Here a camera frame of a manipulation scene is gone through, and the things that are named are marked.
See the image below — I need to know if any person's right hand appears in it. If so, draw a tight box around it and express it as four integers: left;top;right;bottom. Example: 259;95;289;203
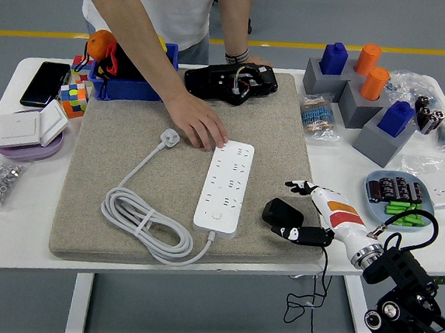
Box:
161;89;233;154

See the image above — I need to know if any person's left hand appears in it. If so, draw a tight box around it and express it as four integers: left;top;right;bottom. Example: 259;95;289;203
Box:
245;54;275;69

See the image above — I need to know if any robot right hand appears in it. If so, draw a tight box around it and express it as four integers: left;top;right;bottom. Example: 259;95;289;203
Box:
269;178;381;262

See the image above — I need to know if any black plug with cord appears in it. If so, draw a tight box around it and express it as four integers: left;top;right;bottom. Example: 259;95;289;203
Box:
252;196;340;328

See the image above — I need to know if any white power strip with cable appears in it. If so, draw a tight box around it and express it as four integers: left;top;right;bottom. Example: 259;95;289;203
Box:
96;122;256;272

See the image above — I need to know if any person's wristband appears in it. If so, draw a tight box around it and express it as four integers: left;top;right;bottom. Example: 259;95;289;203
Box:
223;46;251;67

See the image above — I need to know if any light blue plate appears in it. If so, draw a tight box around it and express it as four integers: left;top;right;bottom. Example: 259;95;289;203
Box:
360;168;440;236

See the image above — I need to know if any black open electronic housing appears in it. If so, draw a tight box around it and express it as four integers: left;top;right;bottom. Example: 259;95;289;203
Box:
182;57;281;109

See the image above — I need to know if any grey holder block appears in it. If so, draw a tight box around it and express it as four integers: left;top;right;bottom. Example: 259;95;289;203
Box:
301;54;360;105
335;77;393;133
353;106;419;172

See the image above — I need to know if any grey-brown mat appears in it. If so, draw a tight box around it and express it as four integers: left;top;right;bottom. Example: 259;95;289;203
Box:
47;54;339;283

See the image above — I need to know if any blue square peg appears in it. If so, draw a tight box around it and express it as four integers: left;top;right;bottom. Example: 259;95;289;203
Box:
318;40;350;78
376;99;418;140

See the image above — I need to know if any clear plastic bag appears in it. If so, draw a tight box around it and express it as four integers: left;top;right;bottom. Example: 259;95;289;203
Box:
396;153;445;210

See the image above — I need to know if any blue plastic bin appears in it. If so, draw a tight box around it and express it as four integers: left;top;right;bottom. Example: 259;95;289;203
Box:
85;36;182;107

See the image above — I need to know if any orange cylinder peg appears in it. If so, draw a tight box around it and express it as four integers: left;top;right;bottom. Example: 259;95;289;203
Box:
359;65;391;103
353;42;384;78

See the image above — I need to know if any orange fruit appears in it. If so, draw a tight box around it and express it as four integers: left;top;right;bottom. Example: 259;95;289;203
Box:
85;28;118;64

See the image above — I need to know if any colourful puzzle cube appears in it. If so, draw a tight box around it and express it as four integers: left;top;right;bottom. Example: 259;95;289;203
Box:
69;54;96;86
57;81;90;120

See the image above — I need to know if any bundle of dark capacitors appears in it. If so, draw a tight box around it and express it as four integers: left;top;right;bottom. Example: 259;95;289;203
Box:
411;95;445;137

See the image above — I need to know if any black smartphone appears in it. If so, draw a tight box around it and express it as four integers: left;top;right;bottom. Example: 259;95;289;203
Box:
19;59;72;111

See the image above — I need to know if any purple tray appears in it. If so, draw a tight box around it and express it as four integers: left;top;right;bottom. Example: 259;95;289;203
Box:
0;106;68;165

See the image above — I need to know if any black drawstring bag red lining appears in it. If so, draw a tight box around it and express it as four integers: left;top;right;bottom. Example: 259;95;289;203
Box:
72;39;148;104

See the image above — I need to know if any white wall socket panel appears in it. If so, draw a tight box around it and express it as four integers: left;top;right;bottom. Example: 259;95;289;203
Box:
417;172;445;209

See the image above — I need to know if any small white wall switch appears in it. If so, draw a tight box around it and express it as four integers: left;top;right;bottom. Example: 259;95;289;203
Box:
37;98;72;150

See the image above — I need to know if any large white wall switch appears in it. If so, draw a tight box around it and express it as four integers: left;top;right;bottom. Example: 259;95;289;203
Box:
0;107;43;152

